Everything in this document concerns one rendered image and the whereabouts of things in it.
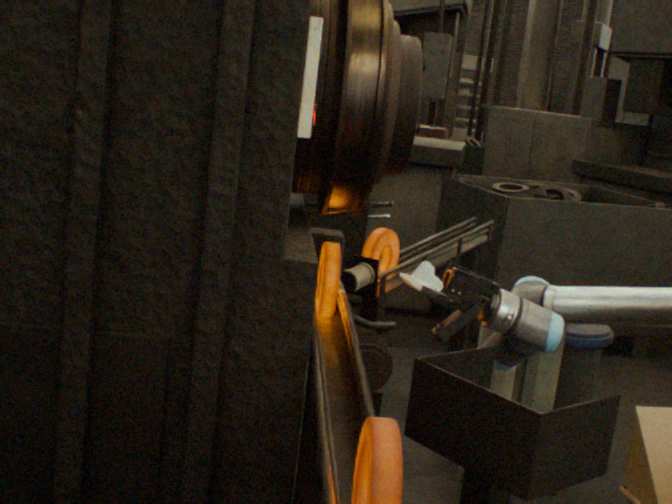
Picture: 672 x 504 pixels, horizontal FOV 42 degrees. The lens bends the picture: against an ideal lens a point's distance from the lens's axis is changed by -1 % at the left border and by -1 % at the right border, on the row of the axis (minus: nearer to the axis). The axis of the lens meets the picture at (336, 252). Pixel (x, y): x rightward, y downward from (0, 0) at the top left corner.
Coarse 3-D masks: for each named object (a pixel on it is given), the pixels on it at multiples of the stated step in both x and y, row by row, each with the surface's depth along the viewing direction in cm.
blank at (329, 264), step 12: (324, 252) 182; (336, 252) 182; (324, 264) 180; (336, 264) 180; (324, 276) 179; (336, 276) 179; (324, 288) 179; (336, 288) 179; (324, 300) 180; (336, 300) 180; (324, 312) 183
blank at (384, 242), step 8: (376, 232) 229; (384, 232) 229; (392, 232) 233; (368, 240) 228; (376, 240) 227; (384, 240) 230; (392, 240) 234; (368, 248) 227; (376, 248) 227; (384, 248) 234; (392, 248) 234; (368, 256) 226; (376, 256) 227; (384, 256) 236; (392, 256) 236; (384, 264) 236; (392, 264) 236
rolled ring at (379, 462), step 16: (368, 432) 99; (384, 432) 97; (368, 448) 98; (384, 448) 95; (400, 448) 95; (368, 464) 96; (384, 464) 93; (400, 464) 94; (368, 480) 95; (384, 480) 92; (400, 480) 93; (352, 496) 108; (368, 496) 93; (384, 496) 92; (400, 496) 92
